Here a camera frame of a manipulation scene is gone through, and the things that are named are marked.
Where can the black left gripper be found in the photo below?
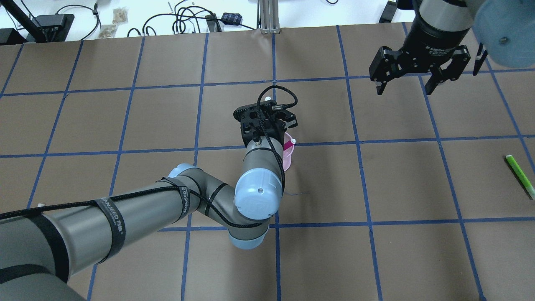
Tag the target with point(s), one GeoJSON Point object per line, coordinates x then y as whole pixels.
{"type": "Point", "coordinates": [275, 131]}

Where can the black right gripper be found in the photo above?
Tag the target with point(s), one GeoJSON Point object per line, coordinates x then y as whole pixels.
{"type": "Point", "coordinates": [434, 39]}

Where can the pink pen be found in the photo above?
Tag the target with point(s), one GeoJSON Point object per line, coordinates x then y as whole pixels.
{"type": "Point", "coordinates": [289, 144]}

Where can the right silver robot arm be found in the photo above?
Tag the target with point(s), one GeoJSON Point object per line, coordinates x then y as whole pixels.
{"type": "Point", "coordinates": [503, 28]}

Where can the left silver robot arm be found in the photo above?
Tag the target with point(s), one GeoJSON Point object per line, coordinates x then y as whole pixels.
{"type": "Point", "coordinates": [43, 247]}

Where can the pink mesh cup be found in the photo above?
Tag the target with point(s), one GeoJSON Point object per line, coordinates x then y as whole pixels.
{"type": "Point", "coordinates": [287, 155]}

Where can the green pen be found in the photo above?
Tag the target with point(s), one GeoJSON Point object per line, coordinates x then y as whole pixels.
{"type": "Point", "coordinates": [517, 170]}

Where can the black power adapter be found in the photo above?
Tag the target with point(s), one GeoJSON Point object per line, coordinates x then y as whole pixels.
{"type": "Point", "coordinates": [60, 21]}

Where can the aluminium frame post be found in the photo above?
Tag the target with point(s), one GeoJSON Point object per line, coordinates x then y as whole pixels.
{"type": "Point", "coordinates": [268, 16]}

